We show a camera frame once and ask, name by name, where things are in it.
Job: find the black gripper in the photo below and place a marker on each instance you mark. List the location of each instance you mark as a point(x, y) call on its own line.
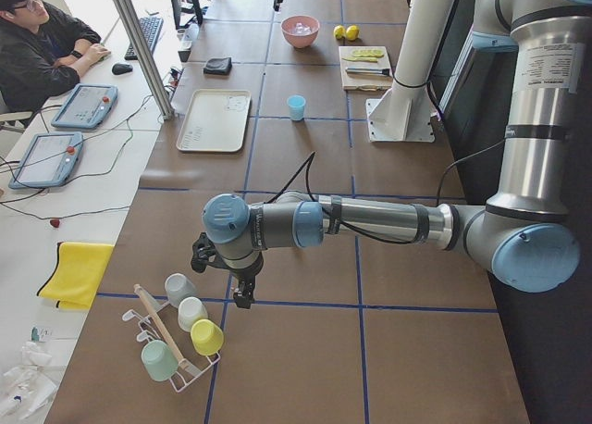
point(246, 272)

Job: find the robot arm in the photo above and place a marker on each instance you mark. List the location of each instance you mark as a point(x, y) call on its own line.
point(517, 234)

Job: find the white plastic cup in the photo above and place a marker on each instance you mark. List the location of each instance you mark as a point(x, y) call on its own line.
point(191, 309)

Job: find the yellow plastic cup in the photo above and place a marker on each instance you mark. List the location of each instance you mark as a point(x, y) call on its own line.
point(207, 338)

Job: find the grey plastic cup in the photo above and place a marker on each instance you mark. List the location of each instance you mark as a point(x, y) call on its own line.
point(178, 287)

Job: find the green plastic cup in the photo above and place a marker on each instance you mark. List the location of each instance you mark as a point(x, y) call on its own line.
point(158, 360)

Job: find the blue plastic cup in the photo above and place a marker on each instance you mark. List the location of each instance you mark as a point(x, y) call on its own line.
point(296, 104)

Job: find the clear ice cubes pile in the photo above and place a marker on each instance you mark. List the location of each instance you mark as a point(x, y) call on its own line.
point(300, 29)

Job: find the yellow cloth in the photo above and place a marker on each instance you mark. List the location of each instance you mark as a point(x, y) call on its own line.
point(78, 272)

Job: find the cream bear tray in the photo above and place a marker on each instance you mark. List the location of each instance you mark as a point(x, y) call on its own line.
point(215, 121)

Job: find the dark grey folded cloth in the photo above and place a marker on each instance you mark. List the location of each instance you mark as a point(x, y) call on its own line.
point(218, 66)

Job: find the crumpled white paper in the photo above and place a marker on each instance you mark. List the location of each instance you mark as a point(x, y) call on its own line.
point(26, 387)

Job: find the blue teach pendant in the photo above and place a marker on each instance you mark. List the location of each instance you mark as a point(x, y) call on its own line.
point(48, 161)
point(86, 107)

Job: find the wooden cutting board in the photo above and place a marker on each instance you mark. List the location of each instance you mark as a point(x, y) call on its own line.
point(364, 82)

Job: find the black computer mouse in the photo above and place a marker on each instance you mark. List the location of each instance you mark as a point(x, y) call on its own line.
point(121, 68)

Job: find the yellow plastic knife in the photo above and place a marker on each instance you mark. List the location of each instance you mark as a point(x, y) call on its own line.
point(365, 59)

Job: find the steel rod muddler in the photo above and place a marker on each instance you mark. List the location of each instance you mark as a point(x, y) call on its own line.
point(368, 71)

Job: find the pink bowl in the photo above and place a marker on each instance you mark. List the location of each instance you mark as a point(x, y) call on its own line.
point(300, 41)

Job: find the lemon slice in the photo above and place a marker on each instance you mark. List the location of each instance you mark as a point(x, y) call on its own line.
point(373, 53)

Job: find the yellow lemon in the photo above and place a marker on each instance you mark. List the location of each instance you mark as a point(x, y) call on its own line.
point(352, 33)
point(339, 32)

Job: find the black keyboard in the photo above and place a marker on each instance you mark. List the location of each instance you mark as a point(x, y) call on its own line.
point(151, 27)

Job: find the seated person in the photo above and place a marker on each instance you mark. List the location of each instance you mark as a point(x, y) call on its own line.
point(44, 53)

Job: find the wooden stick handle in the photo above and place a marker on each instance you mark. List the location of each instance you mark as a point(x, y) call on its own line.
point(152, 308)

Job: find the white wire cup rack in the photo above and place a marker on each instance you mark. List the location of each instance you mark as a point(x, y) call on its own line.
point(147, 331)

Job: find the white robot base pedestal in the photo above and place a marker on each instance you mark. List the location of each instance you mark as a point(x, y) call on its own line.
point(403, 113)

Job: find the aluminium frame post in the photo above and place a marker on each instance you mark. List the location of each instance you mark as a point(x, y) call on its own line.
point(131, 23)

